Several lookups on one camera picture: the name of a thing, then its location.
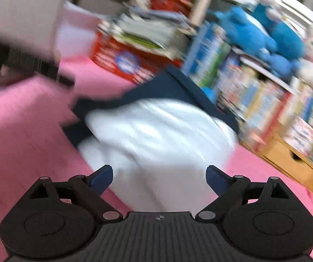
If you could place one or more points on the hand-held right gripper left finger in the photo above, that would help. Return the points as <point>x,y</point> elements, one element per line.
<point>102,178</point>

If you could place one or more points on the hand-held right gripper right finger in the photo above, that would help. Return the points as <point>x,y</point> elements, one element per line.
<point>216,178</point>

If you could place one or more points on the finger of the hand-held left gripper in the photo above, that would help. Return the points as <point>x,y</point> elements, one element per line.
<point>42,68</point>

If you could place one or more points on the white garment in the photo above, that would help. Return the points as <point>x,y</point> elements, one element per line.
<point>159,142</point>

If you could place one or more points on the navy blue garment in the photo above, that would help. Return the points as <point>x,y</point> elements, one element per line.
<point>173,87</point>

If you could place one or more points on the white cardboard box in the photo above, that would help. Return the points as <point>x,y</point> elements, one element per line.
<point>76,32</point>

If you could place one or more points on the grey chair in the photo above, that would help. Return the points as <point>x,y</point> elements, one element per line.
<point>25,13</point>

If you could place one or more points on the pink blanket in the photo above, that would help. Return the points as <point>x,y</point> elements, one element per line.
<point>31,131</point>

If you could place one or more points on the wooden drawer box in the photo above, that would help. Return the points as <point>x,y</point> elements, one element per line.
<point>287,158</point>

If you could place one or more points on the red plastic crate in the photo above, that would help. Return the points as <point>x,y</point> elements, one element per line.
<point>118,57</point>

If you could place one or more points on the row of children's books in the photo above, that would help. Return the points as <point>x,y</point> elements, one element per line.
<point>268,101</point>

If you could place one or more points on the stack of magazines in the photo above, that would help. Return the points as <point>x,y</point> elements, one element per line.
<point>151,32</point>

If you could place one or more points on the red basket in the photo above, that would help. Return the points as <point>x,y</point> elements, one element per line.
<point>170,5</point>

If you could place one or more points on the blue plush toy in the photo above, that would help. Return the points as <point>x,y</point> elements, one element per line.
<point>241,30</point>
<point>284,41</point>

